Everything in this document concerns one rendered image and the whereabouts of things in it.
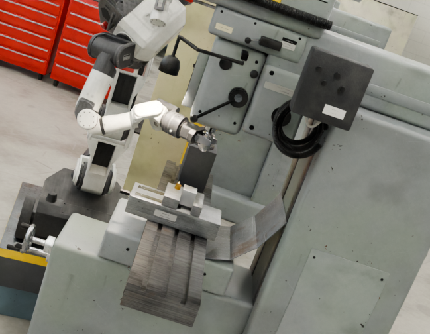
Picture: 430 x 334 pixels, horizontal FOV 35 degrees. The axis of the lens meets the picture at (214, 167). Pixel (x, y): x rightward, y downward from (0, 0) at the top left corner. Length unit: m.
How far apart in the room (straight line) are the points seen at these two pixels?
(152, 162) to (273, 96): 2.12
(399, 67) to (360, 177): 0.40
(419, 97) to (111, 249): 1.23
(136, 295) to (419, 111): 1.16
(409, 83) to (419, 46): 9.50
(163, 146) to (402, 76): 2.24
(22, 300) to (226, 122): 1.47
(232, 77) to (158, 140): 2.02
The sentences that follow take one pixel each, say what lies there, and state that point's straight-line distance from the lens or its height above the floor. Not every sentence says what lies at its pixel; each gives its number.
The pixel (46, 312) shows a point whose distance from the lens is 2.75.
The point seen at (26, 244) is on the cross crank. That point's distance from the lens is 2.76.
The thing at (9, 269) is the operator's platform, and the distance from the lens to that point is 3.22.
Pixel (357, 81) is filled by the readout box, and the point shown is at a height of 1.67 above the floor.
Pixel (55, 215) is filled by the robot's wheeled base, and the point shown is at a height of 0.58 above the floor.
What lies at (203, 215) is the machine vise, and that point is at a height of 1.00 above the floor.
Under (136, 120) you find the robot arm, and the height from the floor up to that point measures 1.21.
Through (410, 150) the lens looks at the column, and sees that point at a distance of 2.40.
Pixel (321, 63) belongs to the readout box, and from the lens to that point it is 2.13.
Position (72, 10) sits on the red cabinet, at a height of 0.82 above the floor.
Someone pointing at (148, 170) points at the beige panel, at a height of 0.44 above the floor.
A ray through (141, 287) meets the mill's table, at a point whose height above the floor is 0.91.
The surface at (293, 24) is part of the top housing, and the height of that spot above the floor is 1.75.
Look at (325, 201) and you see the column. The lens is 2.40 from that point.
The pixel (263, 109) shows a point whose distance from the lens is 2.40.
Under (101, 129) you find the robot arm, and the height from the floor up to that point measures 1.13.
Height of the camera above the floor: 1.92
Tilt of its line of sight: 17 degrees down
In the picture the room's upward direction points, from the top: 20 degrees clockwise
